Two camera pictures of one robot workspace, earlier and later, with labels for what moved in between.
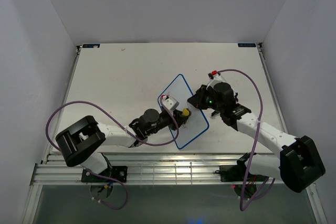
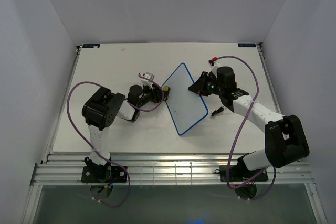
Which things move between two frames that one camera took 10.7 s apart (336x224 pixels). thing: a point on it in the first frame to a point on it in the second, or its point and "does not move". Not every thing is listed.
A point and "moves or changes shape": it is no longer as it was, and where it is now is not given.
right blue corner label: (247, 45) does not move
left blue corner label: (91, 45) does not move
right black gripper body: (206, 98) to (208, 85)
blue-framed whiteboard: (197, 123) moves or changes shape
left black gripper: (180, 118) to (155, 92)
